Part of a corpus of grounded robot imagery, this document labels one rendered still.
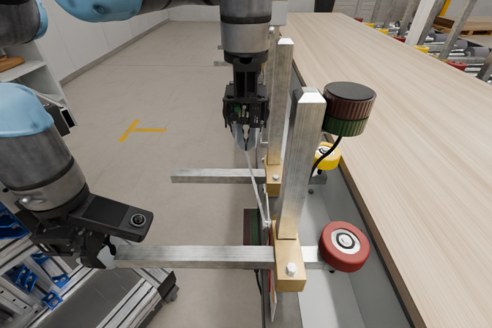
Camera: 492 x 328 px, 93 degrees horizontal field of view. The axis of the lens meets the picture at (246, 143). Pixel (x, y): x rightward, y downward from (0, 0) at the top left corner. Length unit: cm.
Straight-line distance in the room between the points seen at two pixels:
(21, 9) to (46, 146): 41
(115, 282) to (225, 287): 51
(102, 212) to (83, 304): 90
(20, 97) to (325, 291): 71
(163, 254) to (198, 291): 90
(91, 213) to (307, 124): 34
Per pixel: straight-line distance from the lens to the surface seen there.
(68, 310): 132
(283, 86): 55
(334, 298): 74
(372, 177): 61
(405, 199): 60
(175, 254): 50
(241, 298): 136
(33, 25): 75
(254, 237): 68
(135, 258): 52
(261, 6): 36
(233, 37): 36
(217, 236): 152
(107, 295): 128
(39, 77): 347
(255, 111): 38
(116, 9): 28
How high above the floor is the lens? 128
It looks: 37 degrees down
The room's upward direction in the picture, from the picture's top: straight up
